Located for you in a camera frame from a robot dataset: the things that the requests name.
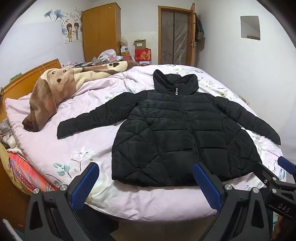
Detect cartoon couple wall sticker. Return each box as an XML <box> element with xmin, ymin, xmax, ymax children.
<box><xmin>61</xmin><ymin>22</ymin><xmax>82</xmax><ymax>43</ymax></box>

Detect wooden wardrobe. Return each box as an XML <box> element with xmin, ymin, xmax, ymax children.
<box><xmin>82</xmin><ymin>2</ymin><xmax>122</xmax><ymax>63</ymax></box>

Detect hanging bags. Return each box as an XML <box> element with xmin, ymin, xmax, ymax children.
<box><xmin>195</xmin><ymin>14</ymin><xmax>205</xmax><ymax>41</ymax></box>

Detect red gift box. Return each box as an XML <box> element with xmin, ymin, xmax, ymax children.
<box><xmin>135</xmin><ymin>48</ymin><xmax>152</xmax><ymax>62</ymax></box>

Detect pink floral duvet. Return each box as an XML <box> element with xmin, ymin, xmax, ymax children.
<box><xmin>5</xmin><ymin>64</ymin><xmax>288</xmax><ymax>219</ymax></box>

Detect red plaid sheet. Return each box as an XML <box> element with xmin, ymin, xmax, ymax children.
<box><xmin>7</xmin><ymin>151</ymin><xmax>58</xmax><ymax>193</ymax></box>

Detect brown dog print blanket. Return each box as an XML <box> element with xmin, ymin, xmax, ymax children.
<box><xmin>22</xmin><ymin>60</ymin><xmax>139</xmax><ymax>132</ymax></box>

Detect white plastic bag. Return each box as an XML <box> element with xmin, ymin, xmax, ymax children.
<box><xmin>98</xmin><ymin>49</ymin><xmax>117</xmax><ymax>62</ymax></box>

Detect wooden bed headboard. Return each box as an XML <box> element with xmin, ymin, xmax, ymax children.
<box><xmin>0</xmin><ymin>58</ymin><xmax>62</xmax><ymax>116</ymax></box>

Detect grey white crumpled cloth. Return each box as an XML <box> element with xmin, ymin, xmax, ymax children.
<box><xmin>0</xmin><ymin>118</ymin><xmax>19</xmax><ymax>149</ymax></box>

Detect wooden door frame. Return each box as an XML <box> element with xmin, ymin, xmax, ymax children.
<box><xmin>158</xmin><ymin>5</ymin><xmax>193</xmax><ymax>66</ymax></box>

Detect blue flower wall sticker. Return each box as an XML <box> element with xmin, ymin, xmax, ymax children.
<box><xmin>44</xmin><ymin>9</ymin><xmax>65</xmax><ymax>21</ymax></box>

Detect black puffer jacket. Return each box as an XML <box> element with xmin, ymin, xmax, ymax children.
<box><xmin>57</xmin><ymin>69</ymin><xmax>281</xmax><ymax>188</ymax></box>

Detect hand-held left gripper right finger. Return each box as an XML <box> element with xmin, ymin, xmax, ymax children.
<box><xmin>193</xmin><ymin>162</ymin><xmax>271</xmax><ymax>241</ymax></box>

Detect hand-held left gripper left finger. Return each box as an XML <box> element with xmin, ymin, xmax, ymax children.
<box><xmin>24</xmin><ymin>162</ymin><xmax>109</xmax><ymax>241</ymax></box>

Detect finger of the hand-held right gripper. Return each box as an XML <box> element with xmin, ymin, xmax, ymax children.
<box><xmin>254</xmin><ymin>161</ymin><xmax>282</xmax><ymax>187</ymax></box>
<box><xmin>277</xmin><ymin>156</ymin><xmax>296</xmax><ymax>179</ymax></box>

